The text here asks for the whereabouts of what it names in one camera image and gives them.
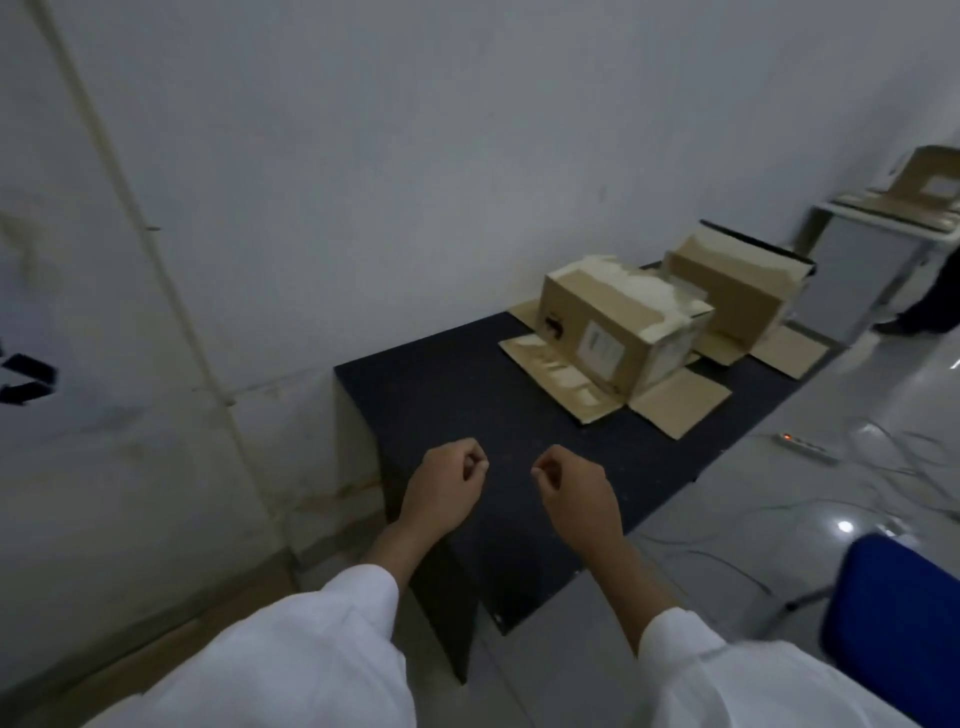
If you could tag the labelled torn cardboard box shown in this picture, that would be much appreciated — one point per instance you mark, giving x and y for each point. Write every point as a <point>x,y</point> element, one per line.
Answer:
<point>622,330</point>

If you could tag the white power strip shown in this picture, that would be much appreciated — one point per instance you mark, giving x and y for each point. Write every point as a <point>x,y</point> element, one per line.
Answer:
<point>808,446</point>

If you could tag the person's left forearm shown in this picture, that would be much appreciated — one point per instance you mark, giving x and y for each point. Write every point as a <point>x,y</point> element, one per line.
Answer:
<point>330,645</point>

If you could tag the person's right hand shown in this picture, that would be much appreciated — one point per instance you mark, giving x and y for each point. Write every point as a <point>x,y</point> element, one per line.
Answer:
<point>581,501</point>

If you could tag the blue chair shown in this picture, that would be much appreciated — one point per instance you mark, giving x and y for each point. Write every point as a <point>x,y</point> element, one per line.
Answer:
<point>896,622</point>

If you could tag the person's right fingers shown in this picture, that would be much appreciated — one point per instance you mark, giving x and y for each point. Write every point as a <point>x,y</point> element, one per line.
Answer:
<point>547,469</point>

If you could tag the folded cardboard piece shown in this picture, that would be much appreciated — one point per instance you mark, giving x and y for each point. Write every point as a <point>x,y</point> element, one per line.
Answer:
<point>919,187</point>

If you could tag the black table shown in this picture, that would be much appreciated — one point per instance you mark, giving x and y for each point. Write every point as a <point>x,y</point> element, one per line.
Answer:
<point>480,405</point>

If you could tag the grey metal table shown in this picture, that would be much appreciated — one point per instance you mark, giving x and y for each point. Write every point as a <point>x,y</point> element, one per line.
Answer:
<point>855,270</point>

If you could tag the person's left fingers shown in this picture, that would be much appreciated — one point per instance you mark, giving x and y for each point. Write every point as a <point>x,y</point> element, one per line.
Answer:
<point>474,463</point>

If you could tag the person's left hand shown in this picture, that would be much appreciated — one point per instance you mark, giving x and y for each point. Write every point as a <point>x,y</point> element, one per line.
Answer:
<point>437,491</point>

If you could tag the person's right forearm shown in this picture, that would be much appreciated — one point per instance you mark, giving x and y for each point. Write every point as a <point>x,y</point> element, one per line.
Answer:
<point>675,652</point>

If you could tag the plain open cardboard box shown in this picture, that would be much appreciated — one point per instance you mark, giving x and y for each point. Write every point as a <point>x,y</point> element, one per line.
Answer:
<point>739,289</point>

